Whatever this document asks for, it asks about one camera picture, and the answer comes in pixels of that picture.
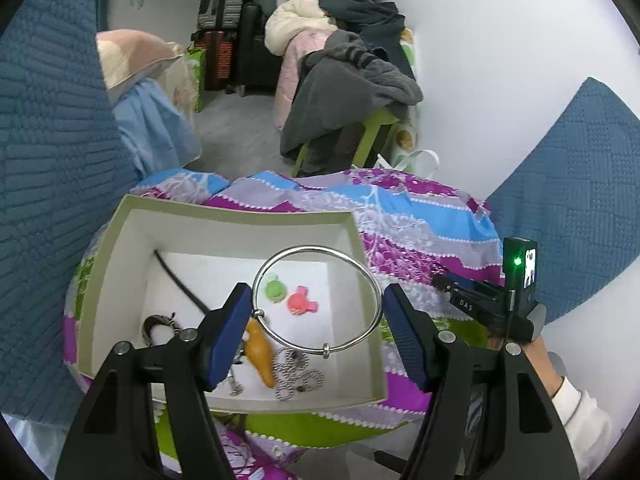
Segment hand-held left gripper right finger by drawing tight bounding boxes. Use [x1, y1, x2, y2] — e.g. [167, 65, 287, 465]
[382, 283, 581, 480]

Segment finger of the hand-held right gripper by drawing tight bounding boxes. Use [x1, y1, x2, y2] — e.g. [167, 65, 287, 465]
[432, 272, 502, 297]

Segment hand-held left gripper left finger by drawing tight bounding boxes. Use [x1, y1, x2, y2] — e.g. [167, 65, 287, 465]
[55, 282, 253, 480]

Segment gourd pendant with ball chain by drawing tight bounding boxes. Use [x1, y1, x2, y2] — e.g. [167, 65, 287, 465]
[226, 319, 327, 402]

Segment silver bangle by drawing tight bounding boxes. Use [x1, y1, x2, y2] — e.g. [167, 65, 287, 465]
[251, 245, 385, 359]

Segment zigzag patterned bracelet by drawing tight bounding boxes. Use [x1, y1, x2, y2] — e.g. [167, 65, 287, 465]
[142, 313, 182, 345]

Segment pale green cardboard box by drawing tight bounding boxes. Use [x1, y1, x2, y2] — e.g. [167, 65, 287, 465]
[75, 194, 390, 415]

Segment person's right forearm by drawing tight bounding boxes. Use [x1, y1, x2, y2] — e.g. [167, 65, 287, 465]
[520, 335, 615, 477]

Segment colourful printed blanket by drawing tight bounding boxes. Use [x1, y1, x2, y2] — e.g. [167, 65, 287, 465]
[62, 166, 505, 480]

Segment pink charm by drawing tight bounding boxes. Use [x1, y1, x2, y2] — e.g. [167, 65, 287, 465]
[286, 285, 321, 317]

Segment blue quilted cover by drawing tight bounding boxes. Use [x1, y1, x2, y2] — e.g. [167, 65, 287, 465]
[0, 0, 140, 420]
[484, 76, 640, 327]

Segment green plastic stool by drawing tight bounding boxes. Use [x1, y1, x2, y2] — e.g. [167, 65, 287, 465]
[291, 109, 402, 177]

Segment grey fleece blanket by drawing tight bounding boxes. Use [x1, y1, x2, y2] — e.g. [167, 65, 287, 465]
[279, 30, 426, 162]

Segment light blue cloth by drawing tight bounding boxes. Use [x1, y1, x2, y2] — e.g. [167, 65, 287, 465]
[111, 80, 204, 177]

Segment pink quilt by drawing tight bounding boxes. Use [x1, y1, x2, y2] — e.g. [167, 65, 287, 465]
[273, 30, 342, 132]

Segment beige printed cloth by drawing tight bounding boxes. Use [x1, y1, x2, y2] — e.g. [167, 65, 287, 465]
[164, 46, 202, 112]

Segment green shopping bag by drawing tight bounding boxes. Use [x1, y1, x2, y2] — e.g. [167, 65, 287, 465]
[187, 44, 208, 114]

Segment red suitcase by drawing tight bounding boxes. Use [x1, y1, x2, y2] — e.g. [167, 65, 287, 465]
[191, 30, 237, 93]

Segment dark navy clothes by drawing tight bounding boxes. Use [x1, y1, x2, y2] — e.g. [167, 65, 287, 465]
[319, 0, 407, 52]

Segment black suitcase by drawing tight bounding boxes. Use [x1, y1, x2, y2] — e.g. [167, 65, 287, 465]
[234, 2, 282, 97]

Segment pink pillow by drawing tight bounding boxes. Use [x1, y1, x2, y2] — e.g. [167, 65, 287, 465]
[95, 30, 184, 107]

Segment cream jacket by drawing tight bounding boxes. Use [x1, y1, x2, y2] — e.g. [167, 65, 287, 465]
[263, 0, 337, 57]

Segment black cord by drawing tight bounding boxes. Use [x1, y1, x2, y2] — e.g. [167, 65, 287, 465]
[154, 249, 212, 315]

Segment white bag handle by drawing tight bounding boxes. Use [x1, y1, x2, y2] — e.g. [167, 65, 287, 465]
[374, 148, 442, 177]

